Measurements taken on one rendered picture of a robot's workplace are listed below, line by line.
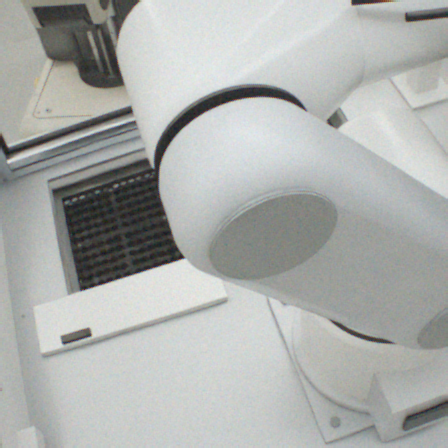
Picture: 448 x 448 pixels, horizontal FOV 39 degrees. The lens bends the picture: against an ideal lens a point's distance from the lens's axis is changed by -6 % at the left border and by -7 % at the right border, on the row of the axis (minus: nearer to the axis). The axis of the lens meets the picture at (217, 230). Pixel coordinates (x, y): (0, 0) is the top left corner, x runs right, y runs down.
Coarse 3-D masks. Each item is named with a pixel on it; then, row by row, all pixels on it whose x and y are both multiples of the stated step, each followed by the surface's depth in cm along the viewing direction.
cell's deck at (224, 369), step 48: (384, 96) 110; (0, 192) 108; (48, 192) 107; (48, 240) 101; (48, 288) 96; (240, 288) 92; (144, 336) 89; (192, 336) 88; (240, 336) 88; (48, 384) 86; (96, 384) 86; (144, 384) 85; (192, 384) 84; (240, 384) 84; (288, 384) 83; (48, 432) 82; (96, 432) 82; (144, 432) 81; (192, 432) 80; (240, 432) 80; (288, 432) 79; (432, 432) 76
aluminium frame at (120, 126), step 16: (128, 112) 108; (80, 128) 108; (96, 128) 107; (112, 128) 108; (128, 128) 109; (0, 144) 104; (32, 144) 107; (48, 144) 107; (64, 144) 107; (80, 144) 108; (96, 144) 109; (112, 144) 111; (0, 160) 105; (16, 160) 106; (32, 160) 107; (48, 160) 109; (0, 176) 108; (16, 176) 109
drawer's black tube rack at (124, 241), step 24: (120, 192) 110; (144, 192) 114; (72, 216) 113; (96, 216) 112; (120, 216) 108; (144, 216) 107; (72, 240) 106; (96, 240) 105; (120, 240) 105; (144, 240) 104; (168, 240) 104; (96, 264) 106; (120, 264) 102; (144, 264) 102
